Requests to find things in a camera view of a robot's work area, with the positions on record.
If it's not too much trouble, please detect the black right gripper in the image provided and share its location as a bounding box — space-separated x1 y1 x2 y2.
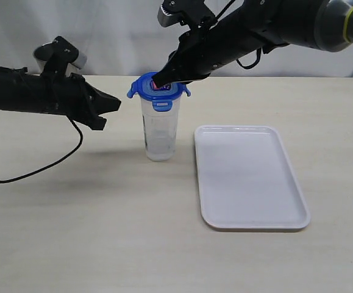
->
152 19 265 88

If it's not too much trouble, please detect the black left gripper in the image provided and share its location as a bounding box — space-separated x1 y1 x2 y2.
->
40 73 121 131

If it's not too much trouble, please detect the blue clip-lock lid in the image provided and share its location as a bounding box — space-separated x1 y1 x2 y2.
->
127 72 191 112

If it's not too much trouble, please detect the clear plastic tall container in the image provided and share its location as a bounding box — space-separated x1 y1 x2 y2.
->
140 97 181 162

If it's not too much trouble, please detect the stainless steel cup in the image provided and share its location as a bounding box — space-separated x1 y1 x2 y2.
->
33 43 78 76

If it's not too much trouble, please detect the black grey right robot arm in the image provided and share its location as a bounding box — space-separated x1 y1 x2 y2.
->
152 0 353 87

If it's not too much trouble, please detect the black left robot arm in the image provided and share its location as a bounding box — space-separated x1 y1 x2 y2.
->
0 67 121 131

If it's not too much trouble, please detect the white backdrop curtain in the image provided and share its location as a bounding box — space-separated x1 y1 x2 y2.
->
0 1 353 77

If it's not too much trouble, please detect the white rectangular tray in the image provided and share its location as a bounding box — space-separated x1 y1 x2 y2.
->
194 125 311 232

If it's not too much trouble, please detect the black braided cable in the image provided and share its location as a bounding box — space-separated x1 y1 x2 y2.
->
0 117 84 184

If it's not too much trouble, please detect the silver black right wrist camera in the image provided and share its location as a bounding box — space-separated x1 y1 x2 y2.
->
157 0 217 29

